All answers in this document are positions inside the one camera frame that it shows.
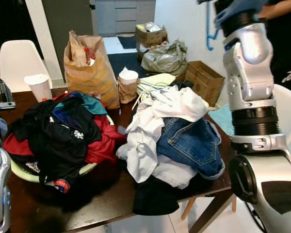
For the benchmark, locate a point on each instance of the grey metal stand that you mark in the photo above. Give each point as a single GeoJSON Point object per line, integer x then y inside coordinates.
{"type": "Point", "coordinates": [5, 99]}

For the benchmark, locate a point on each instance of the red garment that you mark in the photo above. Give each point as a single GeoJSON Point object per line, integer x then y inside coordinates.
{"type": "Point", "coordinates": [104, 143]}

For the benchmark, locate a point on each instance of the open cardboard box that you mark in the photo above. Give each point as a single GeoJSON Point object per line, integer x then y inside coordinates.
{"type": "Point", "coordinates": [203, 85]}

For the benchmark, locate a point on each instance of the yellow-green folded cloth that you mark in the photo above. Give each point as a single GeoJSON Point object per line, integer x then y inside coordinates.
{"type": "Point", "coordinates": [153, 82]}

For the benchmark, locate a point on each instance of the olive grey plastic bag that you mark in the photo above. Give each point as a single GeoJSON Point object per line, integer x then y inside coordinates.
{"type": "Point", "coordinates": [165, 58]}

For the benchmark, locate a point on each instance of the dark wooden table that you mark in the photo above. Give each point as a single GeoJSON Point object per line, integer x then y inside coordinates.
{"type": "Point", "coordinates": [102, 194]}

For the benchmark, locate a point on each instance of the teal cloth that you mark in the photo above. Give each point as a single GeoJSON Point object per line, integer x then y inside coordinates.
{"type": "Point", "coordinates": [222, 121]}

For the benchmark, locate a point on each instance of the blue gloved hand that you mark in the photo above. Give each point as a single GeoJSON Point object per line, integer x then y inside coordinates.
{"type": "Point", "coordinates": [237, 9]}

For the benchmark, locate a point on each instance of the small crumpled paper bag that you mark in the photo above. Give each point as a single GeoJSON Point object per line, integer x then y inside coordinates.
{"type": "Point", "coordinates": [127, 92]}

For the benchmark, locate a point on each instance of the teal garment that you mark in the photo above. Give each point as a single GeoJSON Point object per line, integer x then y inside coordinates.
{"type": "Point", "coordinates": [94, 103]}

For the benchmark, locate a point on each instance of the grey cabinet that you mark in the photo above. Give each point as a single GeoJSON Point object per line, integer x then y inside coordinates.
{"type": "Point", "coordinates": [126, 14]}

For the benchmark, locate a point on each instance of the black garment with white print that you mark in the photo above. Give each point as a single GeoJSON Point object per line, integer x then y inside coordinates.
{"type": "Point", "coordinates": [53, 141]}

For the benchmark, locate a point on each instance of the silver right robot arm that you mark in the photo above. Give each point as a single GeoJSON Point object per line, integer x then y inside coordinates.
{"type": "Point", "coordinates": [250, 73]}

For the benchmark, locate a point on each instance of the pale green plastic basket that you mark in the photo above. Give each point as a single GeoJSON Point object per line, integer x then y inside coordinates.
{"type": "Point", "coordinates": [22, 174]}

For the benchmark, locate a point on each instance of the blue jeans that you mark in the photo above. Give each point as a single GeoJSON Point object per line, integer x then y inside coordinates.
{"type": "Point", "coordinates": [189, 141]}

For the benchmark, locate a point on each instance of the plain black garment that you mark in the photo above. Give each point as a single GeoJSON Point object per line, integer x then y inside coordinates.
{"type": "Point", "coordinates": [155, 199]}

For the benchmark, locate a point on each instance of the large brown paper bag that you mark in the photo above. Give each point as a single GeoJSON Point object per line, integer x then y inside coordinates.
{"type": "Point", "coordinates": [89, 77]}

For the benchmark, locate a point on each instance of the white crumpled garment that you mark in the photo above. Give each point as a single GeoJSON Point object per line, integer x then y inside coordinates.
{"type": "Point", "coordinates": [145, 141]}

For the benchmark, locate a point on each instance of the person's bare forearm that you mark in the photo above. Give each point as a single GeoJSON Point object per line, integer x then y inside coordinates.
{"type": "Point", "coordinates": [283, 7]}

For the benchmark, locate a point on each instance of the pale grey garment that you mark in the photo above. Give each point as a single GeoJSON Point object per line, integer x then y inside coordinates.
{"type": "Point", "coordinates": [174, 172]}

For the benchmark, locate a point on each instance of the person in black clothes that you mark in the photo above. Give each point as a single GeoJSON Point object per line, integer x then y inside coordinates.
{"type": "Point", "coordinates": [286, 48]}

